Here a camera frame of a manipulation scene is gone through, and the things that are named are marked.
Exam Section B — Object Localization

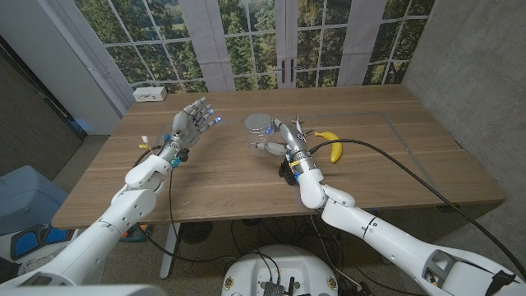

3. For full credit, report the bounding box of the black hair clip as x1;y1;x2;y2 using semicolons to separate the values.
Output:
278;158;299;186

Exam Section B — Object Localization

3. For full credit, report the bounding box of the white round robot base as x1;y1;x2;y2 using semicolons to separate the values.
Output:
221;245;340;296

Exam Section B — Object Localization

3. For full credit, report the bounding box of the grey round jar lid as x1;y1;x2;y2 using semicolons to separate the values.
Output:
244;113;273;135

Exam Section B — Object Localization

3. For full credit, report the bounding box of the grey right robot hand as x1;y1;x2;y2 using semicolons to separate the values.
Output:
250;118;309;156

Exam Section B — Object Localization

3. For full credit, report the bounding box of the white table leg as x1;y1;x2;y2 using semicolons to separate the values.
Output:
159;223;182;280

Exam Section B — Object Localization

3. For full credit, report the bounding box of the white robot torso edge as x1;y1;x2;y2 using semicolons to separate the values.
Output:
0;284;168;296

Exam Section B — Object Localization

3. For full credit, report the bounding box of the printed window backdrop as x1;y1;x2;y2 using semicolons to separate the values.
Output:
36;0;436;94

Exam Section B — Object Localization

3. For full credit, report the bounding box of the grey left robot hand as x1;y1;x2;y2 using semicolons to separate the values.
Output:
170;97;223;149

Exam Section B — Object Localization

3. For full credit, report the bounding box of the basket of colourful toys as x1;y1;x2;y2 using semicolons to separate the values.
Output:
121;224;151;243

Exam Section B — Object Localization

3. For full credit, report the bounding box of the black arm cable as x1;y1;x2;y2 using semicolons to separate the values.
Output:
307;138;526;280
133;143;238;264

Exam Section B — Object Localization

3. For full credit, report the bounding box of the grey blue storage box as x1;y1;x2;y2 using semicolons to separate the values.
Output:
0;164;69;238

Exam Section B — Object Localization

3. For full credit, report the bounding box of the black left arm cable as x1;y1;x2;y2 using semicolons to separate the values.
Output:
133;143;238;264

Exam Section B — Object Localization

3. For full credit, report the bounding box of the blue and black pad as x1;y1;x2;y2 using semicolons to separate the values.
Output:
10;224;77;262

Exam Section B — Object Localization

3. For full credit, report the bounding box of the yellow toy banana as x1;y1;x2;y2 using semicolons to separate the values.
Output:
314;131;344;164

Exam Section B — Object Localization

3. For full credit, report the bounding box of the black round fan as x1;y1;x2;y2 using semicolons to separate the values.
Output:
179;220;214;246

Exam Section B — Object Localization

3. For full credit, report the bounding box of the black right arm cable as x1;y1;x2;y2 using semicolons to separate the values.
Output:
307;138;526;280

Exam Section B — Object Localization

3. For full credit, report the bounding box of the white power strip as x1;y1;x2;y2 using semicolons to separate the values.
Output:
132;86;168;103

